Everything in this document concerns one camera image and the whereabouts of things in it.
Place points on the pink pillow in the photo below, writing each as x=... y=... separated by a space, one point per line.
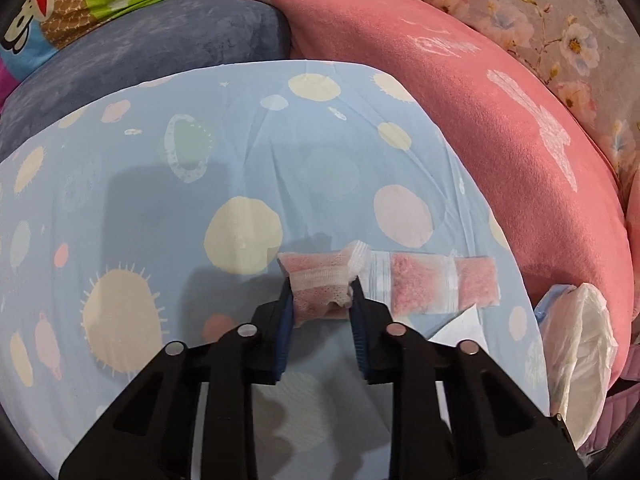
x=633 y=231

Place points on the pink quilted bag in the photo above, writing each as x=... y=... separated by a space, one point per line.
x=619 y=403

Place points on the pink mesh sachet packet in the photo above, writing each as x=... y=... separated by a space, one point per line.
x=406 y=282

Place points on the colourful monkey print bedsheet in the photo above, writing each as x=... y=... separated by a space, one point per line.
x=43 y=27

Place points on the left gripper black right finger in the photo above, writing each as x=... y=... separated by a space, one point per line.
x=456 y=413

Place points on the white trash bag bin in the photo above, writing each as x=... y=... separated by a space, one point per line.
x=579 y=349

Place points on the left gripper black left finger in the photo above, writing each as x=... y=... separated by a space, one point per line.
x=148 y=431

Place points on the blue polka dot table cloth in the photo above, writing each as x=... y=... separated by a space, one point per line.
x=157 y=214

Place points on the blue grey cushion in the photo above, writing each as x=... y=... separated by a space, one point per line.
x=156 y=41

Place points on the grey floral quilt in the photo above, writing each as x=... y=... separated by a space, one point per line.
x=585 y=51

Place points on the pink towel blanket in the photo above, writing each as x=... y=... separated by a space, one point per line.
x=550 y=188

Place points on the white hotel paper packet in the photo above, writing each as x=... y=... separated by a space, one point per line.
x=466 y=326

